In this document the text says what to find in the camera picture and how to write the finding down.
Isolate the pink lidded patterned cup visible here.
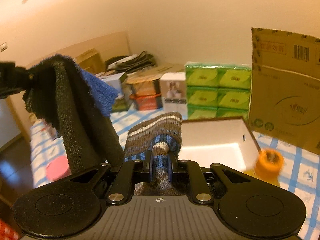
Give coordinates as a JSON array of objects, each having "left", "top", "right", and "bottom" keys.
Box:
[{"left": 46, "top": 155, "right": 71, "bottom": 182}]

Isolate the blue checkered bed sheet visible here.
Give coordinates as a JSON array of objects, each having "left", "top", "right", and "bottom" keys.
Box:
[{"left": 30, "top": 109, "right": 319, "bottom": 239}]

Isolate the brown open storage box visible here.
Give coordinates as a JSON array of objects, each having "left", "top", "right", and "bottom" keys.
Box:
[{"left": 178, "top": 117, "right": 260, "bottom": 172}]

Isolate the white wall switch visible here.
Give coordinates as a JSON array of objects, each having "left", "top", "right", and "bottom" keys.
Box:
[{"left": 0, "top": 42, "right": 8, "bottom": 52}]

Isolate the black bag pile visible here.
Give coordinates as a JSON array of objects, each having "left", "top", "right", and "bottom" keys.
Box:
[{"left": 105, "top": 51, "right": 157, "bottom": 74}]

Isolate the brown cardboard box at back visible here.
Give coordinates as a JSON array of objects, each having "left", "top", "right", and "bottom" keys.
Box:
[{"left": 75, "top": 49, "right": 106, "bottom": 74}]

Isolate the white photo printed box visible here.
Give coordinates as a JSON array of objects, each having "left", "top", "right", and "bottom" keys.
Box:
[{"left": 159, "top": 72, "right": 188, "bottom": 119}]

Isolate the green tissue pack stack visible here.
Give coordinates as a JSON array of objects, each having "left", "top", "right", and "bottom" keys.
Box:
[{"left": 185, "top": 62, "right": 252, "bottom": 120}]

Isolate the striped brown blue knit sock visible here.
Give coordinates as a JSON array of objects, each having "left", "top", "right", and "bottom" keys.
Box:
[{"left": 124, "top": 112, "right": 186, "bottom": 196}]

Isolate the wooden headboard panel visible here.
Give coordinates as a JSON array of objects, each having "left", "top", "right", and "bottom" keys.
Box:
[{"left": 25, "top": 31, "right": 131, "bottom": 69}]

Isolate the orange red carton box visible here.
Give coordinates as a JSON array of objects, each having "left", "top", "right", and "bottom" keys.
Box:
[{"left": 126, "top": 75, "right": 162, "bottom": 111}]

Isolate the orange juice bottle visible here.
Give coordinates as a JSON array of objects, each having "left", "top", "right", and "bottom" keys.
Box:
[{"left": 244, "top": 148, "right": 284, "bottom": 187}]

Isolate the red checkered cloth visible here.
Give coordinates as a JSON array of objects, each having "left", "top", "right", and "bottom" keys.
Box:
[{"left": 0, "top": 219, "right": 20, "bottom": 240}]

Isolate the large brown cardboard box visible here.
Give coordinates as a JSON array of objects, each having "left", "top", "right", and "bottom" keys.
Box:
[{"left": 248, "top": 28, "right": 320, "bottom": 154}]

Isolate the green milk carton box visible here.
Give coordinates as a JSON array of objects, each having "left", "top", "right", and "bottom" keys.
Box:
[{"left": 98, "top": 72, "right": 132, "bottom": 113}]

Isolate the black and blue towel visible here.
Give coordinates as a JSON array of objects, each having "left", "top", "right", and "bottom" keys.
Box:
[{"left": 23, "top": 54, "right": 124, "bottom": 173}]

